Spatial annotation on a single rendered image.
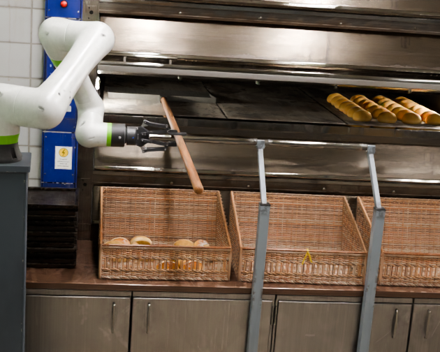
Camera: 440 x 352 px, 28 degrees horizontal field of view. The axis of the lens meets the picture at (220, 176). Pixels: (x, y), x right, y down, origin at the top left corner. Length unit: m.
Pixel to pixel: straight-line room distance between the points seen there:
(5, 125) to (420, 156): 2.14
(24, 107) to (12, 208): 0.35
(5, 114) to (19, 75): 1.11
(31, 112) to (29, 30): 1.17
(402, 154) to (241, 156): 0.78
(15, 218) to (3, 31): 1.24
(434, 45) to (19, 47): 1.89
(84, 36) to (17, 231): 0.70
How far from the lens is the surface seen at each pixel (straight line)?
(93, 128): 3.42
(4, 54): 3.99
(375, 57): 4.13
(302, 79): 3.91
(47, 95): 2.84
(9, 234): 2.98
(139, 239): 3.97
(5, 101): 2.88
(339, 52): 4.08
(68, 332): 3.72
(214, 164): 4.06
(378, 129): 4.19
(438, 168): 4.33
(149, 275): 3.68
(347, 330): 3.85
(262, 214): 3.53
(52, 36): 3.18
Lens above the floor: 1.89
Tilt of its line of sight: 14 degrees down
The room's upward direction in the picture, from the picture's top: 4 degrees clockwise
